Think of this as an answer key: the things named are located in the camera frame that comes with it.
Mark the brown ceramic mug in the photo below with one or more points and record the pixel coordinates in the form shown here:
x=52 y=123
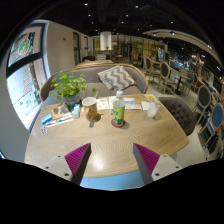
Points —
x=90 y=110

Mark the green-labelled clear drink bottle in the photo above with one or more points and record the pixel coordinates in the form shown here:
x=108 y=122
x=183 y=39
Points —
x=118 y=111

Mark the group of ceiling lights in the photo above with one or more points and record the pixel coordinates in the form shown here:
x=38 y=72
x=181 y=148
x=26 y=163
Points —
x=136 y=6

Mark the yellow square card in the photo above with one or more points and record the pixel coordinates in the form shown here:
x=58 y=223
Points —
x=150 y=97

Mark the white paper napkin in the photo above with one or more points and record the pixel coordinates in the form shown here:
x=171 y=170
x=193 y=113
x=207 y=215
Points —
x=145 y=105

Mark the white picture pamphlet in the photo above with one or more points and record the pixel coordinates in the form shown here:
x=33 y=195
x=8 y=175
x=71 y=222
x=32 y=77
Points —
x=103 y=103

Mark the grey tufted armchair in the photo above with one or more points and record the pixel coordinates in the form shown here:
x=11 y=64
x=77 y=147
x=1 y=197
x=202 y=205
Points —
x=181 y=113

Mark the group of dining chairs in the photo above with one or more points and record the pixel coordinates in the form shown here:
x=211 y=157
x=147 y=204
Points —
x=203 y=98

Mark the green potted plant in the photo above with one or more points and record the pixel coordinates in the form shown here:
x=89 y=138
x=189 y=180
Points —
x=68 y=86

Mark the pill blister pack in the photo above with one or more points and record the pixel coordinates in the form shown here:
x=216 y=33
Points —
x=44 y=130

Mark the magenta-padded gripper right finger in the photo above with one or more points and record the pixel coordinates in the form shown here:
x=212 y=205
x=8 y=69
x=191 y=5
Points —
x=146 y=159

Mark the grey chevron cushion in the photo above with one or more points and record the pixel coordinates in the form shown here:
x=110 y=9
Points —
x=116 y=78

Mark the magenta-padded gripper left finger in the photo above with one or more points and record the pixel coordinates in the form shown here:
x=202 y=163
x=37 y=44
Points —
x=78 y=158

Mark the dark framed decorated window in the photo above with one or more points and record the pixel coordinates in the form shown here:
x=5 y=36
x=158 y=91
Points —
x=25 y=76

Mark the blue and white box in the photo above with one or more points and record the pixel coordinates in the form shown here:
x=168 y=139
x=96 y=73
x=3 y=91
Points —
x=46 y=119

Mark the white round column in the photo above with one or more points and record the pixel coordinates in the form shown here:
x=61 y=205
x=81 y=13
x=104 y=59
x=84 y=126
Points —
x=106 y=40

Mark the grey curved sofa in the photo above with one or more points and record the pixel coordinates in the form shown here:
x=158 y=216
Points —
x=90 y=75

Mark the clear plastic cup with straw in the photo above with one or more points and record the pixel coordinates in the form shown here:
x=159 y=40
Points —
x=153 y=109

